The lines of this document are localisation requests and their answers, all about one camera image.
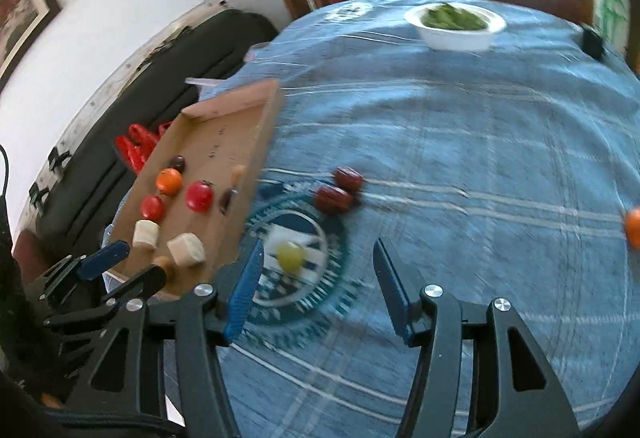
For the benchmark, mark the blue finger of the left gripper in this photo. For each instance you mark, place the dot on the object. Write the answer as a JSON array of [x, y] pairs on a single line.
[[96, 264], [143, 285]]

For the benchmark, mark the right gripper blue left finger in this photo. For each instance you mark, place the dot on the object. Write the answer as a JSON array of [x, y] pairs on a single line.
[[238, 286]]

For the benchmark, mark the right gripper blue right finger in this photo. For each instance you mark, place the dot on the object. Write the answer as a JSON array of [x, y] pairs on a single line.
[[401, 287]]

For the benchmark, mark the white bread cube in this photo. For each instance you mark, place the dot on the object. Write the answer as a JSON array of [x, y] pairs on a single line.
[[146, 234]]

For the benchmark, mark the beige cheese block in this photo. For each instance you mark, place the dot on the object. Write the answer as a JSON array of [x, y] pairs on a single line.
[[186, 250]]

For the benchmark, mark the green grape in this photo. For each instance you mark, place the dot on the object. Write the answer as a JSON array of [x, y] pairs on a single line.
[[290, 257]]

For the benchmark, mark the large red tomato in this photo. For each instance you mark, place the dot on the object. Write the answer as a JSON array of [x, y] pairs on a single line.
[[200, 196], [152, 208]]

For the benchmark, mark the orange tangerine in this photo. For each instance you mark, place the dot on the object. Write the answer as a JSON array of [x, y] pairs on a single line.
[[168, 182], [632, 227]]

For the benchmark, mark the red jujube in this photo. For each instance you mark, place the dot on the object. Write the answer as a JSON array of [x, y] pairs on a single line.
[[348, 179], [333, 200]]

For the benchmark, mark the small dark grape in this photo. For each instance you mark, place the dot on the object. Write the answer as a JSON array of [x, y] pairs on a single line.
[[178, 162]]

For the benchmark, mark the brown longan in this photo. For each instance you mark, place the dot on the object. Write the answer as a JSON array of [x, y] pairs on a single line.
[[164, 265], [237, 174]]

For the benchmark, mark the dark purple plum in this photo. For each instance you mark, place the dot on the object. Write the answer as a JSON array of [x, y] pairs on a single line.
[[225, 200]]

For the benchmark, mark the left hand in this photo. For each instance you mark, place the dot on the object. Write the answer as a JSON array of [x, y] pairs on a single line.
[[51, 402]]

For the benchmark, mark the brown cardboard tray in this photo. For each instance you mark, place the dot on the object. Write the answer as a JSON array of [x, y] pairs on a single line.
[[234, 127]]

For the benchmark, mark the black sofa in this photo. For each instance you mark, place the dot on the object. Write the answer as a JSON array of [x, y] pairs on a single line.
[[83, 203]]

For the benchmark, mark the blue plaid tablecloth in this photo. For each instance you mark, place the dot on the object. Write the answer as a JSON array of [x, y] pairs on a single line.
[[500, 174]]

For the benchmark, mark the clear plastic bag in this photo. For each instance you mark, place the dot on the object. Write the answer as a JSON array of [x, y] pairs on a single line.
[[207, 86]]

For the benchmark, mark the white bowl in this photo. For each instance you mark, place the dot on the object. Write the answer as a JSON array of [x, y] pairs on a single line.
[[464, 41]]

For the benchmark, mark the green leafy vegetables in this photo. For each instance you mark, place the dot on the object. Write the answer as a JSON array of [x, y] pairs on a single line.
[[448, 17]]

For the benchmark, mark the small black box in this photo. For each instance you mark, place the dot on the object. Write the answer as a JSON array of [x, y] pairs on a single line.
[[592, 42]]

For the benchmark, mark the framed wall picture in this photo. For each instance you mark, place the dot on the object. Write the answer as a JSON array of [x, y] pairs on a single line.
[[22, 22]]

